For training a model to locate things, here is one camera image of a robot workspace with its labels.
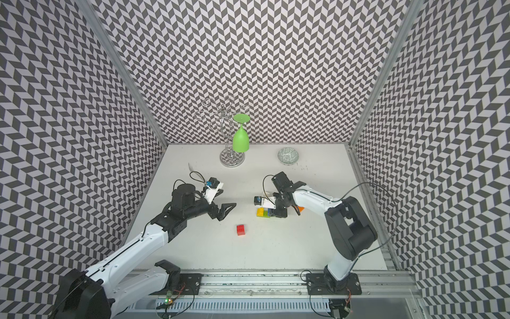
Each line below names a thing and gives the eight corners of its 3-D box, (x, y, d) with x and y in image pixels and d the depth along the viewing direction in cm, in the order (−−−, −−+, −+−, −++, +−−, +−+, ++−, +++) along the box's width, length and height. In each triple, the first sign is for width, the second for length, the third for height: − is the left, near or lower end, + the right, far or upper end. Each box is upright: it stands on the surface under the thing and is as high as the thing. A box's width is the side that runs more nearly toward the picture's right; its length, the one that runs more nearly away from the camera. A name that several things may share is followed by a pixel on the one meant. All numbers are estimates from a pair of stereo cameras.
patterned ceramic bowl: (278, 165, 111) (278, 158, 107) (277, 154, 116) (278, 147, 112) (298, 165, 111) (299, 158, 106) (296, 154, 116) (297, 147, 112)
